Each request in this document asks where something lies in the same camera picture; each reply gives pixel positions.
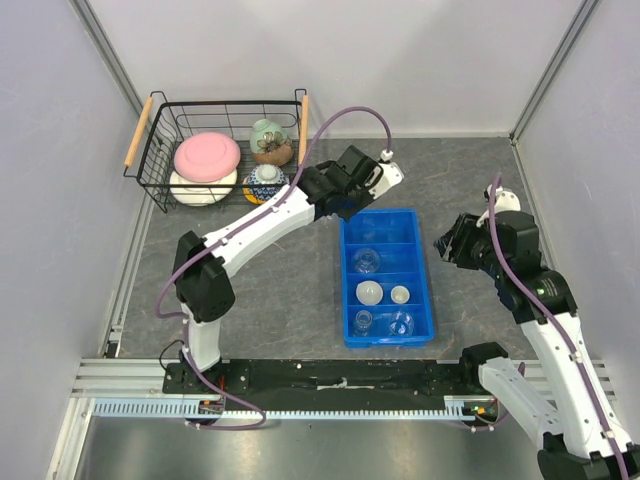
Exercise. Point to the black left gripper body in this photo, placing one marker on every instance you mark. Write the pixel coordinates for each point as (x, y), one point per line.
(359, 198)

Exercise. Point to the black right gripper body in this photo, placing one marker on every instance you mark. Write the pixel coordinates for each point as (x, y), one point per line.
(475, 250)

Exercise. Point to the clear glass flask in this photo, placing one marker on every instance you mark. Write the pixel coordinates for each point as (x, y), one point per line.
(366, 261)

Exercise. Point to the white ceramic crucible cup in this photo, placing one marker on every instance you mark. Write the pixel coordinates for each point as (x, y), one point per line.
(400, 294)

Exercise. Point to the blue plastic compartment bin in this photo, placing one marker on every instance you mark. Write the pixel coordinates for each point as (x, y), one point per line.
(395, 234)

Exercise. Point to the white ceramic evaporating dish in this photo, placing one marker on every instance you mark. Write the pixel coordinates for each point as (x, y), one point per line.
(369, 293)

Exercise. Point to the clear glass jar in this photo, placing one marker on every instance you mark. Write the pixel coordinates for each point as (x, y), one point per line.
(362, 323)

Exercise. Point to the clear glass beaker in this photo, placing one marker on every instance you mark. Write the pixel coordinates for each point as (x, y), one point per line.
(401, 324)

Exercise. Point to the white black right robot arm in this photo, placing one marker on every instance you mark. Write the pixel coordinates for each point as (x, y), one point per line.
(576, 431)

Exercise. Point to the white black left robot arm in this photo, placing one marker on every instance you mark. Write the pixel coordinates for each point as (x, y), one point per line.
(205, 265)

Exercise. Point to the blue white patterned bowl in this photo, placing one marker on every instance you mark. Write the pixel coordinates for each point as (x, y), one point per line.
(265, 180)

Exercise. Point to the green floral ceramic bowl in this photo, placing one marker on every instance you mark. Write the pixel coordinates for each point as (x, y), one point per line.
(270, 144)

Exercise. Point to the yellow plate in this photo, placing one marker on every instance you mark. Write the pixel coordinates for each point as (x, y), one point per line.
(251, 198)

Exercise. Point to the pink ceramic plate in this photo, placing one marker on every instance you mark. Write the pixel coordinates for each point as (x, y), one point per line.
(207, 157)

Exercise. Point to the white ceramic bowl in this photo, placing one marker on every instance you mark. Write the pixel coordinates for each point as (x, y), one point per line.
(201, 194)

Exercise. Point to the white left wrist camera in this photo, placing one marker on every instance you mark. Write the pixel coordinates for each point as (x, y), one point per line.
(385, 176)

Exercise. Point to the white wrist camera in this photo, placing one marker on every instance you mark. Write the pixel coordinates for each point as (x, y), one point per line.
(505, 200)
(385, 176)

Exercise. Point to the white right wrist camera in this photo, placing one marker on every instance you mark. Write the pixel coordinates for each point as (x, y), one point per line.
(505, 200)

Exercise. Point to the black wire basket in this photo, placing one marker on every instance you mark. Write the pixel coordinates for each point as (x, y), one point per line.
(164, 124)

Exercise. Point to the light blue cable duct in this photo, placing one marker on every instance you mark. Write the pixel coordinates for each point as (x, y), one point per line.
(447, 408)

